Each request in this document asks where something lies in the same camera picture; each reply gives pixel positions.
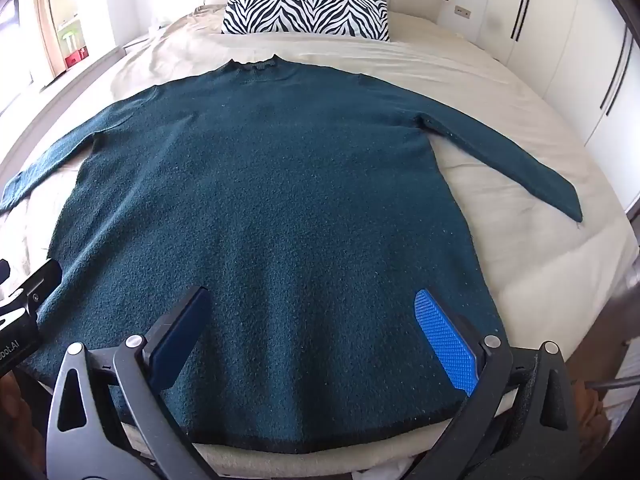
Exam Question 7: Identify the window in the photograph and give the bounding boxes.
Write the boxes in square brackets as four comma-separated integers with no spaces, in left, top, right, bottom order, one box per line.
[0,0,36,111]

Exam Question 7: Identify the zebra print pillow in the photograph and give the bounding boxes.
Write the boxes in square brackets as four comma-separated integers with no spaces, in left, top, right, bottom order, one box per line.
[221,0,391,42]

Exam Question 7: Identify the teal knit sweater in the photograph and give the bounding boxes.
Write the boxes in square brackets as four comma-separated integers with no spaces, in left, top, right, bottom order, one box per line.
[0,57,583,456]

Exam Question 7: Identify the beige curtain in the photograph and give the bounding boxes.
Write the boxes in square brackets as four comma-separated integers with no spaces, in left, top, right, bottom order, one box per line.
[31,0,66,82]

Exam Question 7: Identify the white wardrobe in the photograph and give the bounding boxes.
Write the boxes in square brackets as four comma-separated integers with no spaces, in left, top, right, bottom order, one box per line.
[440,0,640,211]

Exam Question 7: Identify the beige bed sheet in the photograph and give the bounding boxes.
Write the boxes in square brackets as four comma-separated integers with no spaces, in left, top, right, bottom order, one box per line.
[0,2,640,480]

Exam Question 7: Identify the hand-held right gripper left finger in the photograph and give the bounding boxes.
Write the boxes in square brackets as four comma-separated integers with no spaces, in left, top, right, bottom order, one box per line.
[45,286,221,480]

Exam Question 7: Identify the black wardrobe handle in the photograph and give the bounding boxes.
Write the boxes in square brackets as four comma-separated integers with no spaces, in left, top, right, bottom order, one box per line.
[600,26,628,109]
[511,0,527,41]
[606,34,635,114]
[516,0,532,41]

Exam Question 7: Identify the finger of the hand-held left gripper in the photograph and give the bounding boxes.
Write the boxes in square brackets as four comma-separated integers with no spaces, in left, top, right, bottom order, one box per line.
[19,258,64,317]

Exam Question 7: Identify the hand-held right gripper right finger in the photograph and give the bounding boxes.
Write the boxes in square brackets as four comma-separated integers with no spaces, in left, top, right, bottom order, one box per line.
[414,288,596,480]

